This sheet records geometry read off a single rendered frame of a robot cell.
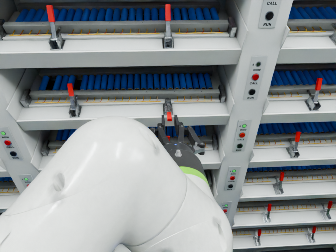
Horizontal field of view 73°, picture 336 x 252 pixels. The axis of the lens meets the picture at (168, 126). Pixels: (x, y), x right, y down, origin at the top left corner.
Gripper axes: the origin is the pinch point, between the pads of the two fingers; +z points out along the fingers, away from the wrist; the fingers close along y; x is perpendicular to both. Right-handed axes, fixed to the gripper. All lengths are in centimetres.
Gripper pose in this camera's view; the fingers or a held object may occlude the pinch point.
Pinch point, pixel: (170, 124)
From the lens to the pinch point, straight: 59.8
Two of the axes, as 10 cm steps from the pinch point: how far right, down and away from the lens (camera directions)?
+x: -0.1, -9.1, -4.1
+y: 10.0, -0.3, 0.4
